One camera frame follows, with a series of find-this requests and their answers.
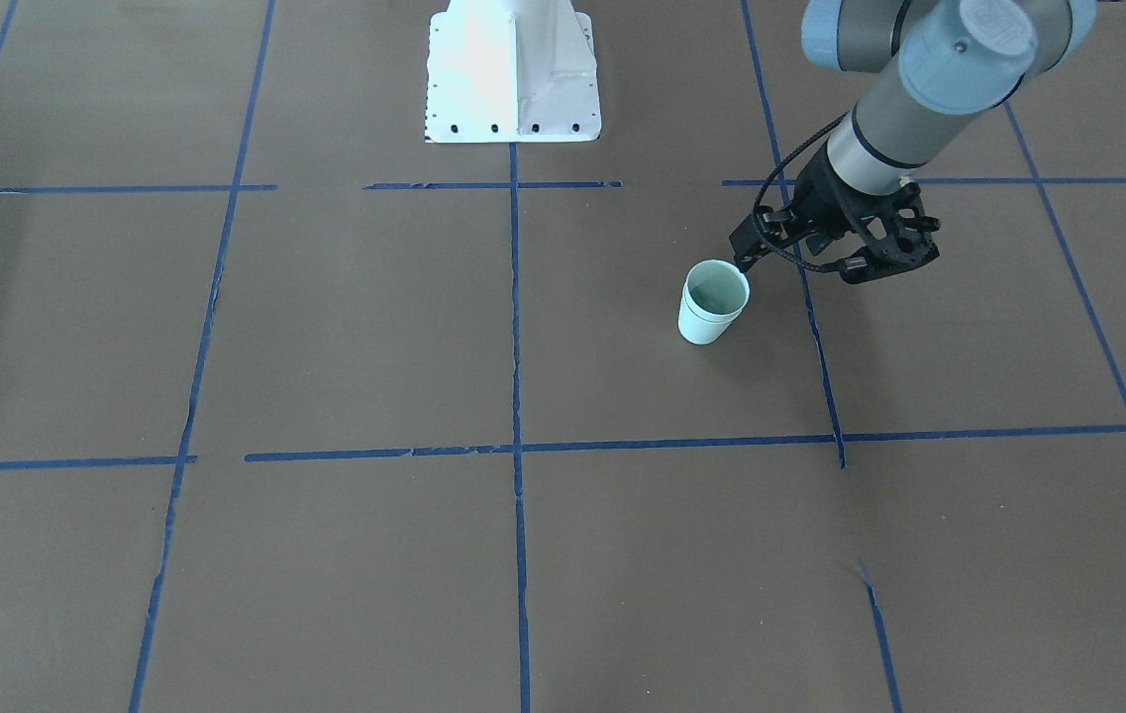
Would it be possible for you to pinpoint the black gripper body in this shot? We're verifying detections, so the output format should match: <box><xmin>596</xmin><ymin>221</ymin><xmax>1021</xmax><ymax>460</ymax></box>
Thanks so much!
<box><xmin>781</xmin><ymin>148</ymin><xmax>879</xmax><ymax>249</ymax></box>

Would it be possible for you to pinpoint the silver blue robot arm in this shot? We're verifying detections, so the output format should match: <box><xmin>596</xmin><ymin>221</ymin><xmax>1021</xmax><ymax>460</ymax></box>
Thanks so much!
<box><xmin>730</xmin><ymin>1</ymin><xmax>1097</xmax><ymax>284</ymax></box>

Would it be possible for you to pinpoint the brown paper table cover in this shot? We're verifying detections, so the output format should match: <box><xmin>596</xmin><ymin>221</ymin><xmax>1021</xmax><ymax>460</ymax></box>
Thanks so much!
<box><xmin>0</xmin><ymin>1</ymin><xmax>1126</xmax><ymax>712</ymax></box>

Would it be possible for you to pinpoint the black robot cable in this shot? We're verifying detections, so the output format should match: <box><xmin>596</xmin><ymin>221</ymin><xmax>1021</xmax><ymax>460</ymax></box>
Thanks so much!
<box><xmin>751</xmin><ymin>112</ymin><xmax>866</xmax><ymax>274</ymax></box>

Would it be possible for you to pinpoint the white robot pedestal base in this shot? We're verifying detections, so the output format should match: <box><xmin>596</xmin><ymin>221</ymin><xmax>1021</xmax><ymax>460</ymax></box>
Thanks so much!
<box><xmin>423</xmin><ymin>1</ymin><xmax>604</xmax><ymax>144</ymax></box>

